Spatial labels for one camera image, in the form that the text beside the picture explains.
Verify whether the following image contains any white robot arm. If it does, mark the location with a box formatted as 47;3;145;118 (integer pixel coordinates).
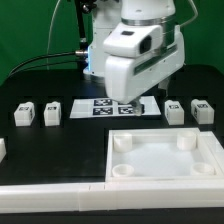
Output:
81;0;185;115

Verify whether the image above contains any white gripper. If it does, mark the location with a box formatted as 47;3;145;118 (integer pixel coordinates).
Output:
103;23;185;116

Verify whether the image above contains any white front wall fence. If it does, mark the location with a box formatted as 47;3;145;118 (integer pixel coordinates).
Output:
0;179;224;214

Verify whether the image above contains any white block left edge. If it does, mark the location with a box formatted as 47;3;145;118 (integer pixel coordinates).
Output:
0;138;6;163

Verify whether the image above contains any white marker sheet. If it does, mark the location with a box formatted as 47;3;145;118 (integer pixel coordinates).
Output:
70;96;161;119

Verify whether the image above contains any grey thin cable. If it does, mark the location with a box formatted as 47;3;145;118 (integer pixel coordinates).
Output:
45;0;63;70

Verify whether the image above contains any black cable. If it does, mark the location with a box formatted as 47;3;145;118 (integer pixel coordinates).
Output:
5;50;90;81

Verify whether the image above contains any white square tabletop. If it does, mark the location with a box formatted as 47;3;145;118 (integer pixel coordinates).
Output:
105;128;220;182

